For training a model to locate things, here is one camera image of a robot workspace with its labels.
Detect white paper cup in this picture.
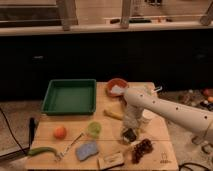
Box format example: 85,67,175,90
142,110,156,121

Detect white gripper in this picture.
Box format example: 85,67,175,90
122,104,143,130

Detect green handled peeler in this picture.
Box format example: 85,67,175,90
28,147,62,161

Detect black cable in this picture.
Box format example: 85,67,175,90
0,108,29,159

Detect orange fruit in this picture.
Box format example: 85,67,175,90
53,126,67,140

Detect black handled tool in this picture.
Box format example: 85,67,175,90
29,118,36,146

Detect orange bowl with white contents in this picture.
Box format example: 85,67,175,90
106,78,129,97

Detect blue sponge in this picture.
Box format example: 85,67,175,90
76,141,99,161

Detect wooden cutting board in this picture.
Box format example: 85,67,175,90
25,82,178,171

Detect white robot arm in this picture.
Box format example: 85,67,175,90
123,88,213,143

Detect green plastic tray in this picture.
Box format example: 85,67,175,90
42,79,96,116

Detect green measuring cup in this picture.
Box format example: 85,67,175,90
65,121,102,155

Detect small metal cup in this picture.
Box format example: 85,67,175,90
121,128,137,143

